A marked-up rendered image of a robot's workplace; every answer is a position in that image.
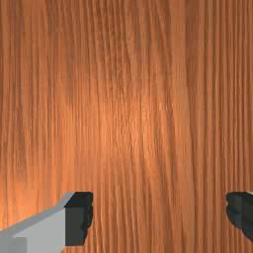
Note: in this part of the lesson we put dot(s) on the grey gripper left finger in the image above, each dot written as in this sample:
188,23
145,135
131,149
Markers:
49,227

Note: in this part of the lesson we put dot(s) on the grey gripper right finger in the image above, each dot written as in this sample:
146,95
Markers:
242,210

